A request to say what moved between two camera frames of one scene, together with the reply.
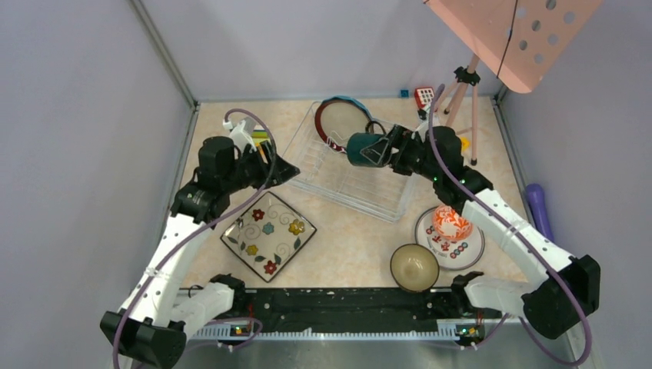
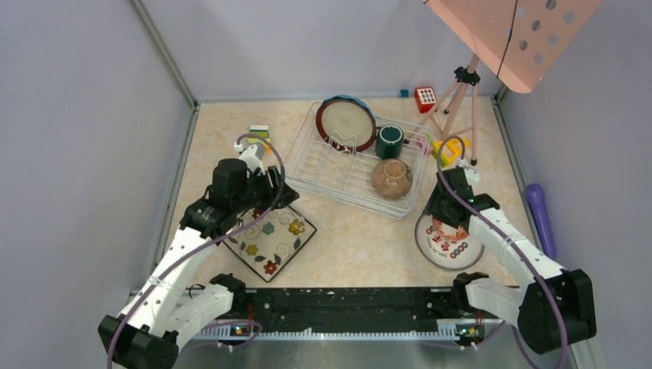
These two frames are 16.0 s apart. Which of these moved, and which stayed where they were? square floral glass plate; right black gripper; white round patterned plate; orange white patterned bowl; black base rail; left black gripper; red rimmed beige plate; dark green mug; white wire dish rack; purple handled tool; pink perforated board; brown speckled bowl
Moved: left black gripper; brown speckled bowl; right black gripper; dark green mug
Stayed: black base rail; square floral glass plate; white round patterned plate; purple handled tool; pink perforated board; orange white patterned bowl; red rimmed beige plate; white wire dish rack
